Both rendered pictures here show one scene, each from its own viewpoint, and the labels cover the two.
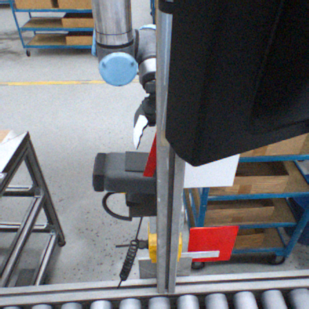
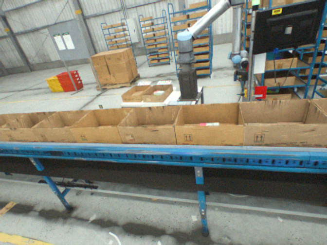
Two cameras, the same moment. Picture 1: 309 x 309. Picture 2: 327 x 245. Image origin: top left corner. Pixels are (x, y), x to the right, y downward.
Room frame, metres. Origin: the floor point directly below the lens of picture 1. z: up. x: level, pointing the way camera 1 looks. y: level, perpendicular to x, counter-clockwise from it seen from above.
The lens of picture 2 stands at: (-1.44, 0.15, 1.60)
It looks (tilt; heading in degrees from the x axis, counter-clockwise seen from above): 29 degrees down; 24
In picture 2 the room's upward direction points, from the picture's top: 11 degrees counter-clockwise
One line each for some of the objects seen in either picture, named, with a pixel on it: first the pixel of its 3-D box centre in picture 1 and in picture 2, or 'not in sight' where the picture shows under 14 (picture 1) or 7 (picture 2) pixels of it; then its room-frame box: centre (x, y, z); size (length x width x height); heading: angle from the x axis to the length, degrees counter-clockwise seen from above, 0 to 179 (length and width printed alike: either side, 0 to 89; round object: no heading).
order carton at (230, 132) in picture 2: not in sight; (208, 124); (-0.42, 0.28, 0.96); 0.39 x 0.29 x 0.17; 94
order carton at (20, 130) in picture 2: not in sight; (33, 127); (-0.52, 1.86, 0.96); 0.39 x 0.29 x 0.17; 94
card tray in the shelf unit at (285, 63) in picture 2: not in sight; (276, 60); (1.00, -0.34, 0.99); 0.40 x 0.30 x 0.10; 0
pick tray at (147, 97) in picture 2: not in sight; (158, 93); (0.62, 1.05, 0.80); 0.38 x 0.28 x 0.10; 176
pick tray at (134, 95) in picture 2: not in sight; (137, 93); (0.64, 1.37, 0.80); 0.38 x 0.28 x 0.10; 176
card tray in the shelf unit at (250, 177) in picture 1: (236, 152); (272, 92); (0.99, -0.35, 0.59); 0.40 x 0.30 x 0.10; 1
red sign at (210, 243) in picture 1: (197, 246); (256, 93); (0.36, -0.09, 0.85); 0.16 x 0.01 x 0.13; 94
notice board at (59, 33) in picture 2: not in sight; (76, 61); (3.00, 4.51, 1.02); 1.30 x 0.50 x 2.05; 82
